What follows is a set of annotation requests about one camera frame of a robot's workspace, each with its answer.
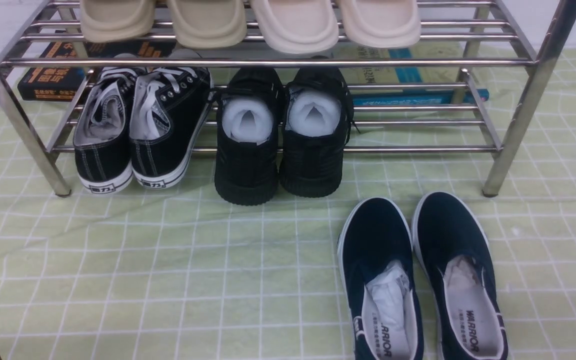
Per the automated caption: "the navy slip-on shoe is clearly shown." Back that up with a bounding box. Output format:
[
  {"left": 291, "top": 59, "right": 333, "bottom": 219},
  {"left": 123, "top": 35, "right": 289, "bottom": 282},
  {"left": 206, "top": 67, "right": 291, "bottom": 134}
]
[
  {"left": 337, "top": 197, "right": 425, "bottom": 360},
  {"left": 412, "top": 191, "right": 509, "bottom": 360}
]

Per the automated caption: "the stainless steel shoe rack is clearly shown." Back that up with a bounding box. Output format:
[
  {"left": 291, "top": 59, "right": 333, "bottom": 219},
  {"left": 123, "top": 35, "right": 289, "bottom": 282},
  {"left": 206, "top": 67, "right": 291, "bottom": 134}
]
[{"left": 0, "top": 0, "right": 576, "bottom": 198}]

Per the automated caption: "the all black shoe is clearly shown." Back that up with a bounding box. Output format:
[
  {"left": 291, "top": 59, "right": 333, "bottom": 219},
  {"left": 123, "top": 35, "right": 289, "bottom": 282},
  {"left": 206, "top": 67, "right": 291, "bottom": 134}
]
[
  {"left": 279, "top": 67, "right": 355, "bottom": 198},
  {"left": 212, "top": 67, "right": 286, "bottom": 207}
]

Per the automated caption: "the black white laced sneaker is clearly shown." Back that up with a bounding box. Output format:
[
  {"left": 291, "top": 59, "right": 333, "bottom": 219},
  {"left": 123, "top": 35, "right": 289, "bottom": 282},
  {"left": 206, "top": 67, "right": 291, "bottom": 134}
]
[{"left": 129, "top": 66, "right": 214, "bottom": 190}]

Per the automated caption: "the green checkered tablecloth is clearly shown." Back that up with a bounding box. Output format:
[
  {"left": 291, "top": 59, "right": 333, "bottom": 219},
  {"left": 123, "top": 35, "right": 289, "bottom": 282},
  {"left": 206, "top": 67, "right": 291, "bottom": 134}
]
[{"left": 0, "top": 48, "right": 576, "bottom": 360}]

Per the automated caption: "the cream slipper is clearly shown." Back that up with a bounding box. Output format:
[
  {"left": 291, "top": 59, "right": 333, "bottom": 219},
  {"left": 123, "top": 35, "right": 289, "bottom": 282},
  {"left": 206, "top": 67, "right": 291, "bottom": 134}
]
[
  {"left": 249, "top": 0, "right": 339, "bottom": 55},
  {"left": 335, "top": 0, "right": 422, "bottom": 49}
]

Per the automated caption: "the beige slipper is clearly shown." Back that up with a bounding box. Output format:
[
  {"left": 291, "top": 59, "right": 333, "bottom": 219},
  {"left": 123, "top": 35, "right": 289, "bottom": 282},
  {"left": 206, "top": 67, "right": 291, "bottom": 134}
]
[
  {"left": 166, "top": 0, "right": 247, "bottom": 50},
  {"left": 80, "top": 0, "right": 157, "bottom": 43}
]

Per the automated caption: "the green blue book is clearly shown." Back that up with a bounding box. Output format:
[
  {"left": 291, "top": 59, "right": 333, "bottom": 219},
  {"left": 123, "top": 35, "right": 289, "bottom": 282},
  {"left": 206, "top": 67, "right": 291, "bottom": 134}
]
[{"left": 331, "top": 41, "right": 463, "bottom": 107}]

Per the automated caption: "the black white canvas sneaker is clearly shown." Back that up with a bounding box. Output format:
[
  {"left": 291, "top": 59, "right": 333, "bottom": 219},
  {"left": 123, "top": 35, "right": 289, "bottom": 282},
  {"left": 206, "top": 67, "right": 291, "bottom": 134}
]
[{"left": 73, "top": 66, "right": 147, "bottom": 195}]

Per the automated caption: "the black orange book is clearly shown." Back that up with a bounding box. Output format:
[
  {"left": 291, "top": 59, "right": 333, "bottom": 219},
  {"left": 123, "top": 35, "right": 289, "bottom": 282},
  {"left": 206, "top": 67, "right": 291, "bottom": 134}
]
[{"left": 17, "top": 39, "right": 176, "bottom": 102}]

